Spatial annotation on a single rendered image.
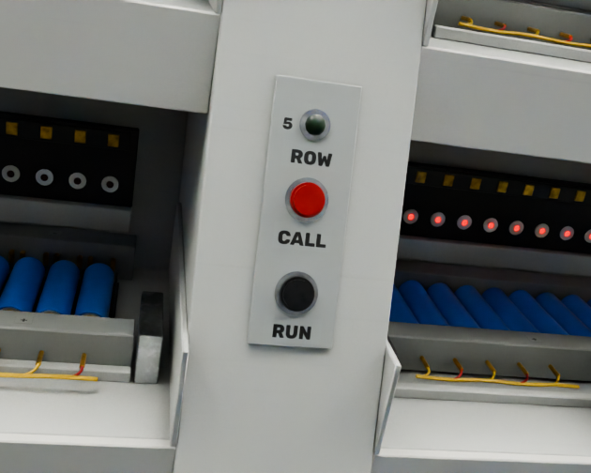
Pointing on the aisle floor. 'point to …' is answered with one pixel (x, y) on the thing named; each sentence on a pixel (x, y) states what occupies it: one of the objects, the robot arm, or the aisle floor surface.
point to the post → (350, 347)
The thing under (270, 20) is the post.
